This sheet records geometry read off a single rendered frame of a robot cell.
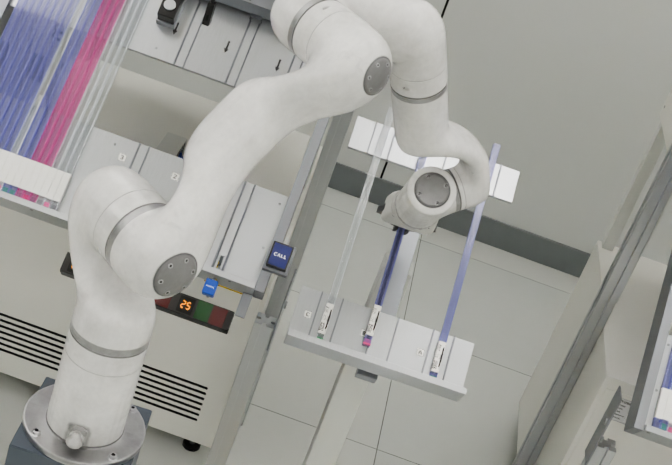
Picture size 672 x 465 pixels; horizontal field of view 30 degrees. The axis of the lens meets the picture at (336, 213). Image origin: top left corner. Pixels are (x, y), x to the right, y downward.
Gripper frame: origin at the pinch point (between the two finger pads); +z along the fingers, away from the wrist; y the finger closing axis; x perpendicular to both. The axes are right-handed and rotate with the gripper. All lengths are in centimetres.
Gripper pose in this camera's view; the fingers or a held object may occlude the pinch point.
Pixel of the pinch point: (402, 223)
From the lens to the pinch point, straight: 240.0
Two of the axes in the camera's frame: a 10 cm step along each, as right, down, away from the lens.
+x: -3.1, 9.3, -2.1
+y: -9.5, -3.2, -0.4
